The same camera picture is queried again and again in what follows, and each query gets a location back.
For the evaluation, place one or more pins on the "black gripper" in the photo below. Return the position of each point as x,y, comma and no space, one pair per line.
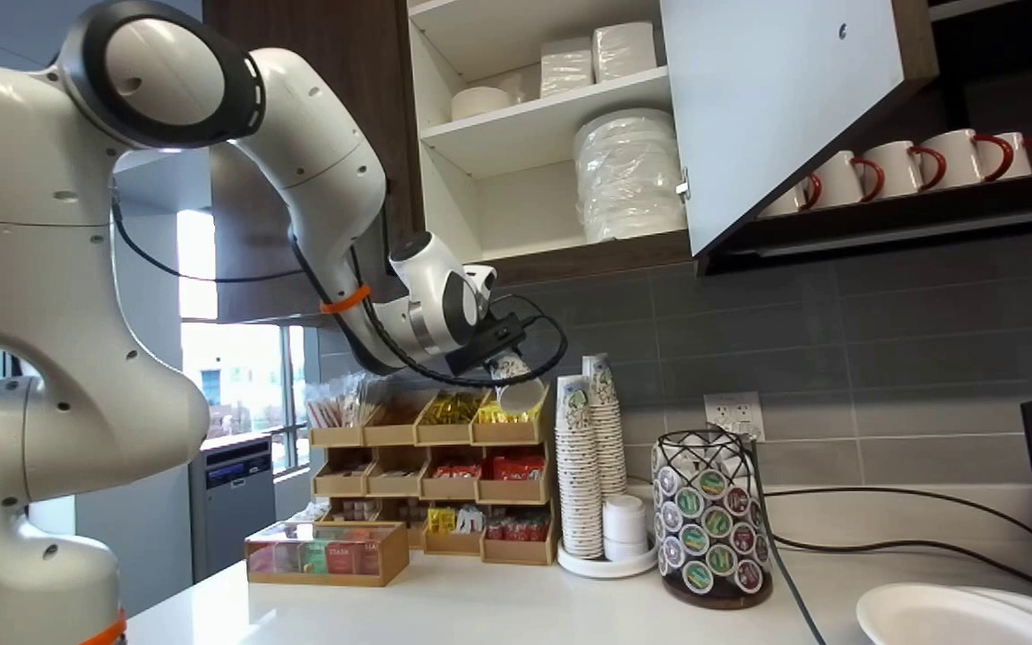
523,360

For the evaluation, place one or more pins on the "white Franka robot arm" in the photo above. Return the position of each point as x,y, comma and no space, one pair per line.
38,237

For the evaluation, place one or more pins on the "open white cupboard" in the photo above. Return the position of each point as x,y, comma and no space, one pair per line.
502,144

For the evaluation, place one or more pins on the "white cupboard door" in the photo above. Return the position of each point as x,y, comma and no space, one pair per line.
779,109

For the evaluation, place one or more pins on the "dark open shelf unit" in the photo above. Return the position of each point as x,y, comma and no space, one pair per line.
898,228

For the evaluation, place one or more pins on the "tall printed paper cup stack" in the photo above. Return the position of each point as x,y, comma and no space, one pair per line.
606,415
577,465

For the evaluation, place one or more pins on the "wooden tea organizer rack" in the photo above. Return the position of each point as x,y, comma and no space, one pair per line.
514,487

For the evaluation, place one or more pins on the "white cup lid stack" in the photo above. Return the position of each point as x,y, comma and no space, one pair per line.
624,523

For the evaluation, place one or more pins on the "plastic wrapped plate stack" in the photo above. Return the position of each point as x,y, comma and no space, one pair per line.
627,175

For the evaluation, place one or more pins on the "round white tray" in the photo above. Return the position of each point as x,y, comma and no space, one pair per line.
606,568

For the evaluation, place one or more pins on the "white bowl stack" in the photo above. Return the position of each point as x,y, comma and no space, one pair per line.
484,101

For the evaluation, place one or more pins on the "wooden tea box clear lid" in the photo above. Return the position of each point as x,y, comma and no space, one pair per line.
324,561

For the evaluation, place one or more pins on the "window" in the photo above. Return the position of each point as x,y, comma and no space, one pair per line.
234,381

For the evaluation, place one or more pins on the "white napkin pack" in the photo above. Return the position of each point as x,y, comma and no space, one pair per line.
624,50
564,66

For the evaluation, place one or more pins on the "dark wood closed cabinet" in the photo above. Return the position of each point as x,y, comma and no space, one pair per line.
384,71

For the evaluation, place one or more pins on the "grey dishwasher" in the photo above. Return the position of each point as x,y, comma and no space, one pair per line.
234,505

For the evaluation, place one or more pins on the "white plate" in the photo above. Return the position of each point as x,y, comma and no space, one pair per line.
946,617

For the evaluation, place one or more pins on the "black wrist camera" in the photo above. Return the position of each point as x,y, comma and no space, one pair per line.
481,344

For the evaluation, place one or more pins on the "white wall outlet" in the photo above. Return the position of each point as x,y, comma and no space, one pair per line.
732,414

